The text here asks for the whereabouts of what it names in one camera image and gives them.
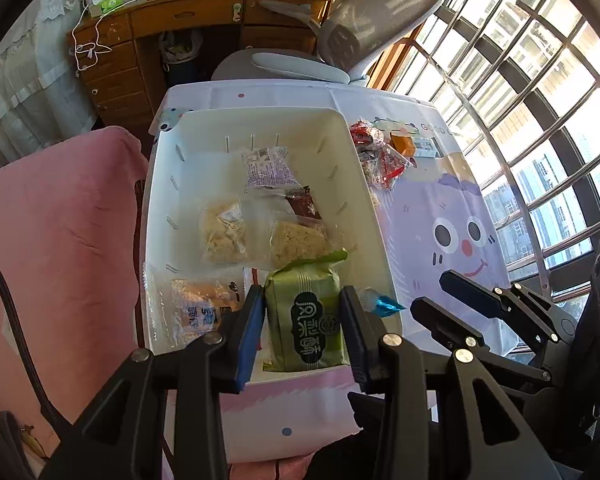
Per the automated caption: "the green pastry packet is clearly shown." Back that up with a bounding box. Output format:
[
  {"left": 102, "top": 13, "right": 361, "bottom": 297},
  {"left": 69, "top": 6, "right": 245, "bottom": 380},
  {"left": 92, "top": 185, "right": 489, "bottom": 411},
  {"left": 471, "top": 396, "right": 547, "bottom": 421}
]
[{"left": 263, "top": 249, "right": 348, "bottom": 373}]

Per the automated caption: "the orange biscuit snack pack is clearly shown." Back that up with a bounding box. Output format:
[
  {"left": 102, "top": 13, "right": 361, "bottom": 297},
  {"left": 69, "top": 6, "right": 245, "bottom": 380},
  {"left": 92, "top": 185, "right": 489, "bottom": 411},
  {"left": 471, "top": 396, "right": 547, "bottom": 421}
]
[{"left": 157, "top": 278, "right": 240, "bottom": 350}]

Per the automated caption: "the dark red snack bar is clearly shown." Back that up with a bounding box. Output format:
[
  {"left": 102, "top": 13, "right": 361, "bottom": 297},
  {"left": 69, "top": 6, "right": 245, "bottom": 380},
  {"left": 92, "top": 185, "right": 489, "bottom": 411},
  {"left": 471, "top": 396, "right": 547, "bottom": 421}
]
[{"left": 285, "top": 186, "right": 322, "bottom": 220}]

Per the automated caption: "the red clear snack bag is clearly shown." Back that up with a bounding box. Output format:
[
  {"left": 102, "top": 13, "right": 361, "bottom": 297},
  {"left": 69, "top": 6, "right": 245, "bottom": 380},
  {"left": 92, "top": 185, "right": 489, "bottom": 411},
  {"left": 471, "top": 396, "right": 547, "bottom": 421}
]
[{"left": 349, "top": 118, "right": 415, "bottom": 191}]

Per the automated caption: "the blueberry bread package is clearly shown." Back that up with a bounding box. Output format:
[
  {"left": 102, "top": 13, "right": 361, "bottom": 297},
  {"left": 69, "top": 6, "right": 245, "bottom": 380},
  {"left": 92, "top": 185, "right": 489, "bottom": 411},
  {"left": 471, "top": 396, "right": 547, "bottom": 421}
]
[{"left": 242, "top": 146, "right": 300, "bottom": 188}]

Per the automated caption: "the orange white oat bar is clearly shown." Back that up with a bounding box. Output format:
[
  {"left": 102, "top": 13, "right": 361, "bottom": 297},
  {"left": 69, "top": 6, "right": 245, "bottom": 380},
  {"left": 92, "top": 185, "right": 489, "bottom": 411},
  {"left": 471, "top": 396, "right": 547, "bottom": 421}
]
[{"left": 387, "top": 122, "right": 448, "bottom": 158}]

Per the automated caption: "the white printed snack bag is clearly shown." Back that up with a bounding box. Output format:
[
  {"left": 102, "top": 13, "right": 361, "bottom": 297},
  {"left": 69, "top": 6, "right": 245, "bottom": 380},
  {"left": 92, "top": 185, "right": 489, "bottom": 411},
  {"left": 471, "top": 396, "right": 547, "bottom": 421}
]
[{"left": 242, "top": 268, "right": 268, "bottom": 295}]

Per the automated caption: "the clear bag flaky pastry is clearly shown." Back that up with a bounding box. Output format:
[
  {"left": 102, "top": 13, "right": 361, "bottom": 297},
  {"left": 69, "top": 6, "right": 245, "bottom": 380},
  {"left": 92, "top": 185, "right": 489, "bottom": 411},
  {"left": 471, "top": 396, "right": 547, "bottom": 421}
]
[{"left": 199, "top": 197, "right": 249, "bottom": 266}]

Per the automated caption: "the cartoon purple tablecloth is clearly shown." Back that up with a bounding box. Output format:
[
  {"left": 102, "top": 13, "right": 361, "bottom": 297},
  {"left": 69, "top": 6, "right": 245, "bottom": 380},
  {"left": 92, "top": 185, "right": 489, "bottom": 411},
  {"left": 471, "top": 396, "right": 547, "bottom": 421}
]
[{"left": 147, "top": 78, "right": 512, "bottom": 466}]

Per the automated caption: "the white plastic storage bin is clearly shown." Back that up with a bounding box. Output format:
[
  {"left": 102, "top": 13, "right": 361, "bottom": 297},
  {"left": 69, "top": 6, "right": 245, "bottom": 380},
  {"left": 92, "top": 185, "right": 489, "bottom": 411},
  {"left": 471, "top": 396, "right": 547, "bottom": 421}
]
[{"left": 143, "top": 106, "right": 396, "bottom": 354}]

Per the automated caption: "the pink bed blanket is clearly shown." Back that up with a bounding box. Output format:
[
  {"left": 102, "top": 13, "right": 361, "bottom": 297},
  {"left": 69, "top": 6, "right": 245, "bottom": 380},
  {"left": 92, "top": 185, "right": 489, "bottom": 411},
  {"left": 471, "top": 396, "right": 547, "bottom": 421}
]
[{"left": 0, "top": 127, "right": 148, "bottom": 420}]

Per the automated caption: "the metal window security grille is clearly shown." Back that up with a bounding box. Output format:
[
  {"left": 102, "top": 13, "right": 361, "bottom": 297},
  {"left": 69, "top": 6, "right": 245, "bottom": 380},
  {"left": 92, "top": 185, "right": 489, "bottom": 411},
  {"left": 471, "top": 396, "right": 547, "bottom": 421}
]
[{"left": 370, "top": 0, "right": 600, "bottom": 315}]

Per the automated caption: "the wooden desk with drawers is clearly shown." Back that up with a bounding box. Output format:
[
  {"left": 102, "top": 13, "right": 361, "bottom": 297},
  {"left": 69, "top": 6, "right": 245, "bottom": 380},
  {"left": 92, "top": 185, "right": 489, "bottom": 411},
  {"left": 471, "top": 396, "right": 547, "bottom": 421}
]
[{"left": 70, "top": 0, "right": 330, "bottom": 136}]

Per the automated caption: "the grey mesh office chair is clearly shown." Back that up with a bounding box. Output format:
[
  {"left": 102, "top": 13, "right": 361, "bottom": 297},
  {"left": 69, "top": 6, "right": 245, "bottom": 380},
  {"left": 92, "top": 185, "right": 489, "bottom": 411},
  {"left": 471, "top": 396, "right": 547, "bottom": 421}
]
[{"left": 212, "top": 0, "right": 442, "bottom": 86}]

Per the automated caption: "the white lace covered furniture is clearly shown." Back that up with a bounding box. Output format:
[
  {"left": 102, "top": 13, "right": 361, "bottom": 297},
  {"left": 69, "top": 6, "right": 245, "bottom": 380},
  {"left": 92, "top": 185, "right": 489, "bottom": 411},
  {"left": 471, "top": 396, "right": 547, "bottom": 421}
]
[{"left": 0, "top": 0, "right": 96, "bottom": 168}]

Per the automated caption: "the green tissue box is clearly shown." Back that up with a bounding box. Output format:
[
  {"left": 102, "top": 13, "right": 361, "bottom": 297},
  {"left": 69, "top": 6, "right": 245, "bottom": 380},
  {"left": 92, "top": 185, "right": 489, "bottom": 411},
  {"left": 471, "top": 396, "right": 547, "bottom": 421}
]
[{"left": 88, "top": 0, "right": 124, "bottom": 18}]

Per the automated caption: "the black power cable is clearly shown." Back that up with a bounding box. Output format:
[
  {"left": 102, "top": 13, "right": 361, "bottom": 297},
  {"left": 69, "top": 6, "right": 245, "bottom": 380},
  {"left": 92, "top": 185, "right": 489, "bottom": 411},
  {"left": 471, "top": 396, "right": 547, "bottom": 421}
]
[{"left": 0, "top": 242, "right": 74, "bottom": 436}]

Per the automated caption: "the white charger cable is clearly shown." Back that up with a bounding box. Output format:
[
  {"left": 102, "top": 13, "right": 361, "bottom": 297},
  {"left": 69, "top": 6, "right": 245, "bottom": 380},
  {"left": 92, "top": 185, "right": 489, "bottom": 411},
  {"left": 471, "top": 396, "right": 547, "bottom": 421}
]
[{"left": 72, "top": 1, "right": 131, "bottom": 74}]

